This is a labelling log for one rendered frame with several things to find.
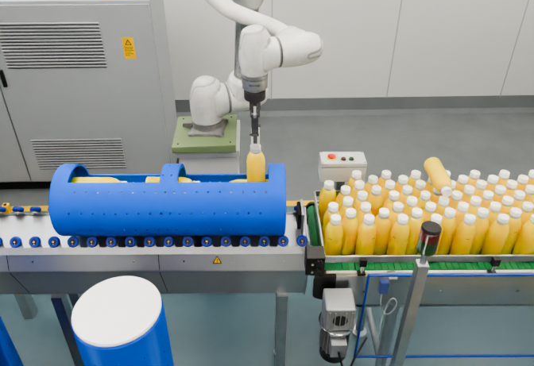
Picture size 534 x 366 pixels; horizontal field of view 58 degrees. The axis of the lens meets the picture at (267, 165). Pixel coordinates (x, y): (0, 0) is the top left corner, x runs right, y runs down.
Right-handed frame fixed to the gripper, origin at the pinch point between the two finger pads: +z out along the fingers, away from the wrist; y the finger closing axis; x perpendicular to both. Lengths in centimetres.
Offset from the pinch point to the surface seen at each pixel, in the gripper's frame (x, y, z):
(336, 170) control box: 35, -24, 30
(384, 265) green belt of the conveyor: 50, 18, 47
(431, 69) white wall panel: 165, -287, 94
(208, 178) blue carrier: -20.0, -13.1, 26.9
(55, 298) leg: -87, 10, 75
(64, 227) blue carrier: -71, 15, 30
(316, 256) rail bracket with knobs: 22.5, 23.2, 36.5
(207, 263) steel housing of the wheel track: -19, 13, 50
